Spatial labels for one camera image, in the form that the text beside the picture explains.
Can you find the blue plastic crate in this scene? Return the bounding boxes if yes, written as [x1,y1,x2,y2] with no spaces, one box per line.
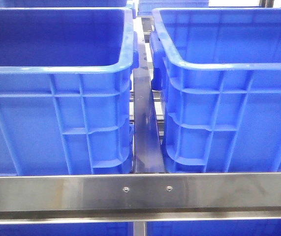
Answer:
[0,8,138,176]
[150,8,281,173]

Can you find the blue crate rear left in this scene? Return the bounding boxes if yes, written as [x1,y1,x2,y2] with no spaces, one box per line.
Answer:
[2,0,134,8]

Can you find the stainless steel front rail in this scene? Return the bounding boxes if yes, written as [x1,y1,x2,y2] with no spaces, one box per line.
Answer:
[0,173,281,224]

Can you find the steel centre divider bar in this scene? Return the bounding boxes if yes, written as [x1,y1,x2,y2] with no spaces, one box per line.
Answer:
[132,36,166,174]

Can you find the blue crate lower left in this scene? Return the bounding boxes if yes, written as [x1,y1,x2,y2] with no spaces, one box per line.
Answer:
[0,222,133,236]

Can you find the blue crate rear right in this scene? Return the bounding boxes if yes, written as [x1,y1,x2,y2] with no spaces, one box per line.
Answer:
[138,0,209,16]

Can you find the blue plastic crate left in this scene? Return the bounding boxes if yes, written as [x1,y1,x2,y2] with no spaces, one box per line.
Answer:
[0,8,138,176]

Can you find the blue plastic crate right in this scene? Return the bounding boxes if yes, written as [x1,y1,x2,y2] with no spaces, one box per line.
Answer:
[150,8,281,173]

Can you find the blue crate lower right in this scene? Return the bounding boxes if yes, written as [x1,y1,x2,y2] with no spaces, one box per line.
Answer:
[147,219,281,236]

